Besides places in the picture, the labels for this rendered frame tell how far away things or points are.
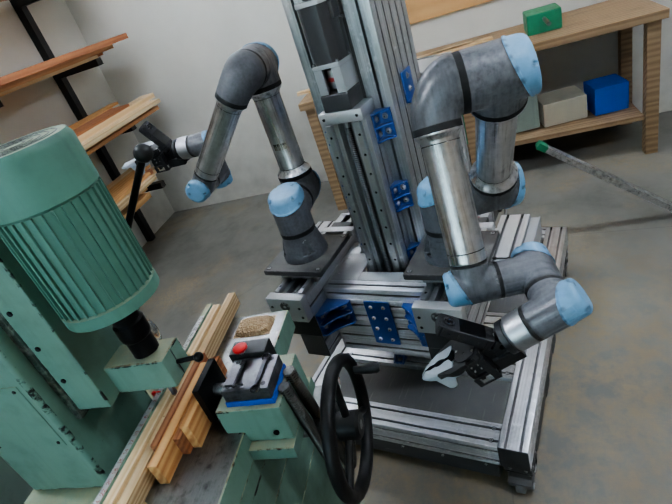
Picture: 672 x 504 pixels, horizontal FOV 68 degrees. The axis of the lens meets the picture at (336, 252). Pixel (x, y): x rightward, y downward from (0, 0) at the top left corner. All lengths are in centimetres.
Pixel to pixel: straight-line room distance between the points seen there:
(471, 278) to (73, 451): 87
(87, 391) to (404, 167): 99
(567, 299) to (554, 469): 104
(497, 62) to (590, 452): 138
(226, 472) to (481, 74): 84
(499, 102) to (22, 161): 79
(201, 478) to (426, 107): 79
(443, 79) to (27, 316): 84
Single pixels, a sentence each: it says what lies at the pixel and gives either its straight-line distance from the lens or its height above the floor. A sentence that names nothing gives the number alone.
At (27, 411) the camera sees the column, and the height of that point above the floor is 106.
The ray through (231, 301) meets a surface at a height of 94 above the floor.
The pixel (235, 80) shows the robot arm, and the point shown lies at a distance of 145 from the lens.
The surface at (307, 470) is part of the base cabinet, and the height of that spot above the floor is 60.
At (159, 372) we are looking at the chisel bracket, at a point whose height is 104.
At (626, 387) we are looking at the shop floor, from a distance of 215.
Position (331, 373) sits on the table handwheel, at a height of 95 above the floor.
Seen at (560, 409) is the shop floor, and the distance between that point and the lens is 207.
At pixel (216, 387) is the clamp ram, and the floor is 96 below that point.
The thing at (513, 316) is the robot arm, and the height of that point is 95.
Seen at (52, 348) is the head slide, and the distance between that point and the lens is 105.
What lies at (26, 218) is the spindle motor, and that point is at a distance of 86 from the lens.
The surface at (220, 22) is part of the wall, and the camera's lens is 427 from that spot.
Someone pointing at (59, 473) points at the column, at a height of 86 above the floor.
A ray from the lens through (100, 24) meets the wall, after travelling 476.
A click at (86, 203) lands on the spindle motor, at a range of 87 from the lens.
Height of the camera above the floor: 160
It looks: 29 degrees down
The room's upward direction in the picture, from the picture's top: 19 degrees counter-clockwise
